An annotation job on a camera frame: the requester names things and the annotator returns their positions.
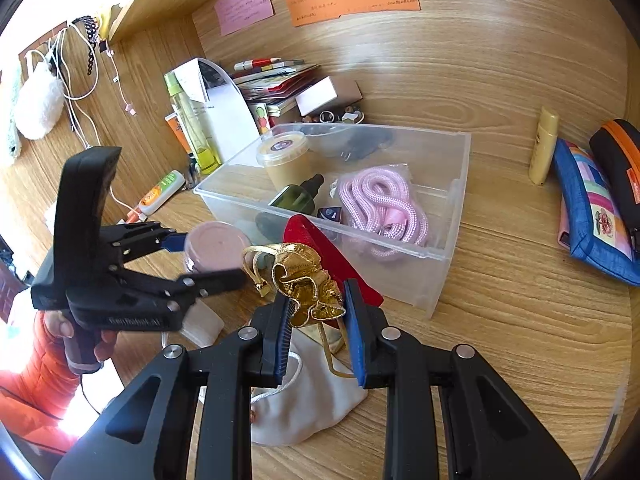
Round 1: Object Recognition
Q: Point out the red pouch with gold trim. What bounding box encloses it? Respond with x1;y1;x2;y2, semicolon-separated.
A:
241;212;385;380

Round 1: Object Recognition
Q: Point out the white drawstring cloth bag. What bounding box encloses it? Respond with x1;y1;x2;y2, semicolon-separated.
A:
250;330;367;446

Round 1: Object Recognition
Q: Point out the orange sleeved left forearm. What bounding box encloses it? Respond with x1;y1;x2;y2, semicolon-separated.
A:
1;311;79;454

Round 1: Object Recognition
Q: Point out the left hand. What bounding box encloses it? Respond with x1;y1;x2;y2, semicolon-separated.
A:
43;311;117;362

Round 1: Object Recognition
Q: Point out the white orange label bottle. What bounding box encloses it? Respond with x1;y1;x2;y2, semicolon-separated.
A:
124;170;186;223

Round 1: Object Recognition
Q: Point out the white tissue packet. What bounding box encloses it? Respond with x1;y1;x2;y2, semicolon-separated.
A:
180;299;224;348

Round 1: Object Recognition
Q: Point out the dark green dropper bottle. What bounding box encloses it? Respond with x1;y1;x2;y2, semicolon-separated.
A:
255;174;324;243

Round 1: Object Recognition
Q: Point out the orange sunscreen tube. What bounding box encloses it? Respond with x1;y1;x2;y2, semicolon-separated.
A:
165;113;192;154

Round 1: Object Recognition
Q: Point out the yellow-green spray bottle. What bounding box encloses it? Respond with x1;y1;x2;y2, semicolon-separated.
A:
164;72;220;176

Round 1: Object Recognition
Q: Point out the white folded paper sheet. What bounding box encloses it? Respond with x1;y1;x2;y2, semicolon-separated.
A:
167;58;259;162

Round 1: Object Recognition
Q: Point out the white fluffy bag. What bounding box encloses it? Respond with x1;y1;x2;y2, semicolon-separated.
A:
13;62;65;141

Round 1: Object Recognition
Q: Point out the beige round cream jar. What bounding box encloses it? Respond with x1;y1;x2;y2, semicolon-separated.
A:
256;131;314;190

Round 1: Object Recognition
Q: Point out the stack of books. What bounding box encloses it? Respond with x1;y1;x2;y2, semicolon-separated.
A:
232;60;320;134

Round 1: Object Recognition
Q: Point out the clear plastic storage box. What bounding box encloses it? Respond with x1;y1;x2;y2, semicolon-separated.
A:
195;122;472;315

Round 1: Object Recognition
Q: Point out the blue patchwork pouch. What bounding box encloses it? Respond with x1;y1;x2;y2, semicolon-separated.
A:
553;139;639;286

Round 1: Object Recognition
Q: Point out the bowl of beads trinkets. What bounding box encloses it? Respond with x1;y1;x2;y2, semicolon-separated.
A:
302;105;366;124

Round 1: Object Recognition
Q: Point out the small white cardboard box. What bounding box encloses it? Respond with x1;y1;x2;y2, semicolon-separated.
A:
296;76;362;116

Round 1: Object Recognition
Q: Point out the pink sticky note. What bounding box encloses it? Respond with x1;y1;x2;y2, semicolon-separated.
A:
214;0;274;36

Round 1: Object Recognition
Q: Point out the yellow lotion tube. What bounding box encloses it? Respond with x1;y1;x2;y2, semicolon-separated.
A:
528;106;560;185

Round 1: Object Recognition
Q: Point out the black orange zipper case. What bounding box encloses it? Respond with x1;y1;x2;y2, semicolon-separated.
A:
589;119;640;257

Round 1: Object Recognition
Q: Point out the white charging cable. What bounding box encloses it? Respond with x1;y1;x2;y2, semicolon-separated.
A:
24;22;101;151

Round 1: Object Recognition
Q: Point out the pink coiled rope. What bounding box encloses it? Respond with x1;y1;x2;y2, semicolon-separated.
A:
336;166;431;260

